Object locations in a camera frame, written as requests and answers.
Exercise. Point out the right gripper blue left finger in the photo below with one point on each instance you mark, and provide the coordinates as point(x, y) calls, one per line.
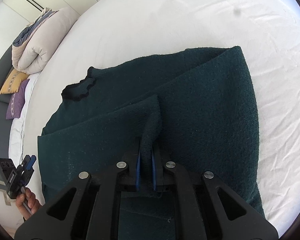
point(89, 206)

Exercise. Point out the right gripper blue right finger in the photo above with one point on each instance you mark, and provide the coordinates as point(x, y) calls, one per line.
point(204, 206)

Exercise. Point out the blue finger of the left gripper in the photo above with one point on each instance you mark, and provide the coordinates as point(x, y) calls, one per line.
point(31, 164)
point(25, 163)

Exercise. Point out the dark green knit sweater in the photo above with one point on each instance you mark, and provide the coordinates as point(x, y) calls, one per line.
point(198, 103)

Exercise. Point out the person's left hand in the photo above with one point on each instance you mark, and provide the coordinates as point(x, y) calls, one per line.
point(27, 203)

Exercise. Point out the purple patterned cushion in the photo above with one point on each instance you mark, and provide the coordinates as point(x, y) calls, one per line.
point(17, 102)

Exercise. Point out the yellow patterned cushion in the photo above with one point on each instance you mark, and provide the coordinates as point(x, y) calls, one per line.
point(13, 82)

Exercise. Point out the folded beige duvet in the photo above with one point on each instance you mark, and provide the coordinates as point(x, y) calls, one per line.
point(33, 48)

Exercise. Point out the white bed mattress sheet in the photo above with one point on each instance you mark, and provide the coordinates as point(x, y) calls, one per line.
point(115, 31)

